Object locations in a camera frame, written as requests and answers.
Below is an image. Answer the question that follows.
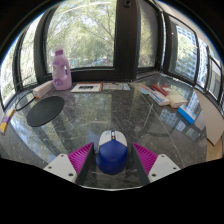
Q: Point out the printed leaflet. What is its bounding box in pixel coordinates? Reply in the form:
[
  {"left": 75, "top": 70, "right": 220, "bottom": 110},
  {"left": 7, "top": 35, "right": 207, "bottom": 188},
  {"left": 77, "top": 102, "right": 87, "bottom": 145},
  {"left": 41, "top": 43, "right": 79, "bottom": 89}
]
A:
[{"left": 101, "top": 82, "right": 131, "bottom": 92}]

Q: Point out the cream book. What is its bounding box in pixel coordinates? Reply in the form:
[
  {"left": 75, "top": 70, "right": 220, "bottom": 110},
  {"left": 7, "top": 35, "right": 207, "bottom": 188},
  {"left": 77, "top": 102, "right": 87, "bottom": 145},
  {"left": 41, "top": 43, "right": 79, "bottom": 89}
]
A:
[{"left": 165, "top": 94, "right": 189, "bottom": 109}]

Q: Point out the white framed picture card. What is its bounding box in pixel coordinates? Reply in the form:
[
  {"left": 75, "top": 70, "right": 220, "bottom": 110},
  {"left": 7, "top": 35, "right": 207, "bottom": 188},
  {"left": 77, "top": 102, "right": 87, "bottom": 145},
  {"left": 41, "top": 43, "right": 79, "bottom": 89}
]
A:
[{"left": 70, "top": 82, "right": 104, "bottom": 94}]

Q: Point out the blue and white box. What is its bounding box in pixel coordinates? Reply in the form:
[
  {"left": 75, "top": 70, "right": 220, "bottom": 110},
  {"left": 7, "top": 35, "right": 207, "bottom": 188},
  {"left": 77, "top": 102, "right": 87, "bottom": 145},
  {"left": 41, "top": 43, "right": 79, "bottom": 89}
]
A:
[{"left": 177, "top": 104, "right": 198, "bottom": 125}]

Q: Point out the white and orange carton box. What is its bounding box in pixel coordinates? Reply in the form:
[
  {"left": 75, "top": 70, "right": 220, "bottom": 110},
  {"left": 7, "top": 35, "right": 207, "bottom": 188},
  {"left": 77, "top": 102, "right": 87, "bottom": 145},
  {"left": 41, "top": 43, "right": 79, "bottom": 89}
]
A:
[{"left": 32, "top": 79, "right": 55, "bottom": 99}]

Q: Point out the yellow and purple box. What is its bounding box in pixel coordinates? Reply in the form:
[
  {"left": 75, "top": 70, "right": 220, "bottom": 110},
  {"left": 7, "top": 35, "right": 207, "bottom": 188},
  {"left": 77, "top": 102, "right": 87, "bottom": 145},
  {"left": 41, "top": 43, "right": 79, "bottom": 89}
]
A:
[{"left": 0, "top": 108, "right": 16, "bottom": 135}]

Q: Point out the red book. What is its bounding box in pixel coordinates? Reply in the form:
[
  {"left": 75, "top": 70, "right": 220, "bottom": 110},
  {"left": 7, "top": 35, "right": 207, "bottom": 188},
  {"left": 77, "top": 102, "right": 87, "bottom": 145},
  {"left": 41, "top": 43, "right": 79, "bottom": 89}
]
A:
[{"left": 150, "top": 83, "right": 173, "bottom": 97}]

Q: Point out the round black mouse pad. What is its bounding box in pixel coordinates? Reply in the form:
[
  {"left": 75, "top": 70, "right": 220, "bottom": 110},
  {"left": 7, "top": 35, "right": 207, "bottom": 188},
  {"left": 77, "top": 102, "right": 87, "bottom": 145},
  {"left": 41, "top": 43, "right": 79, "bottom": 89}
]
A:
[{"left": 26, "top": 95, "right": 66, "bottom": 128}]

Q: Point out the black cable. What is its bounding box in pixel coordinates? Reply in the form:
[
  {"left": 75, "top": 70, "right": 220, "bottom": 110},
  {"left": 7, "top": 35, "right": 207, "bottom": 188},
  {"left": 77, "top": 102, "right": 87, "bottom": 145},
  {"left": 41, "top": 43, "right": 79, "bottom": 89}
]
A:
[{"left": 13, "top": 89, "right": 37, "bottom": 112}]

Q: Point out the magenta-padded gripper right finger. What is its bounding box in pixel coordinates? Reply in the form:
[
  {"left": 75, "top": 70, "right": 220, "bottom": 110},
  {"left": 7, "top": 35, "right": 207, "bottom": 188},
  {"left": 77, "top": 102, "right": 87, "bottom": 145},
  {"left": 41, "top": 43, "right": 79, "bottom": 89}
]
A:
[{"left": 130, "top": 142, "right": 181, "bottom": 186}]

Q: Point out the white box with red stripe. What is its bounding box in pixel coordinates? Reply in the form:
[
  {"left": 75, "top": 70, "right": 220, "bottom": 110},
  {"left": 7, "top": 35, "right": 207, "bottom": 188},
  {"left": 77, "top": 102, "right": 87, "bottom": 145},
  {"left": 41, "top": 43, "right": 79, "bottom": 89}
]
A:
[{"left": 148, "top": 90, "right": 171, "bottom": 107}]

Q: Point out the blue and white computer mouse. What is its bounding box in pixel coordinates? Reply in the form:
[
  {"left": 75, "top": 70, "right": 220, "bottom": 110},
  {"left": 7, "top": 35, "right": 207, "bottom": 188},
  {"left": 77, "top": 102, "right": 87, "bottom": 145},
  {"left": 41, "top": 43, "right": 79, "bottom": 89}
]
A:
[{"left": 95, "top": 129, "right": 129, "bottom": 176}]

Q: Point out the purple detergent bottle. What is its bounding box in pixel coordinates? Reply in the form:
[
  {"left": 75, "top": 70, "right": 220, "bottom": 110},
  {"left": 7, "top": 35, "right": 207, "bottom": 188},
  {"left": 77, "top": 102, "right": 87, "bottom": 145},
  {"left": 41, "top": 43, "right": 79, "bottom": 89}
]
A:
[{"left": 51, "top": 45, "right": 73, "bottom": 91}]

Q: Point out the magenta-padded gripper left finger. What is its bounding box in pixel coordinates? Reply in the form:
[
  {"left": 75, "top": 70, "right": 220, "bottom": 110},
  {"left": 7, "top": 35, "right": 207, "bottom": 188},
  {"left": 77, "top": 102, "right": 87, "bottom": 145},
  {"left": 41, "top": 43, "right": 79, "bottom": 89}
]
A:
[{"left": 43, "top": 141, "right": 96, "bottom": 186}]

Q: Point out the light blue and orange booklet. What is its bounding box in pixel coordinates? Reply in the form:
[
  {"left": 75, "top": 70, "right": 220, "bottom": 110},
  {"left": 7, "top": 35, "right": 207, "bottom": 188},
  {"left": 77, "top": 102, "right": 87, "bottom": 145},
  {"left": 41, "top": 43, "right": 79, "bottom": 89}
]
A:
[{"left": 138, "top": 83, "right": 154, "bottom": 96}]

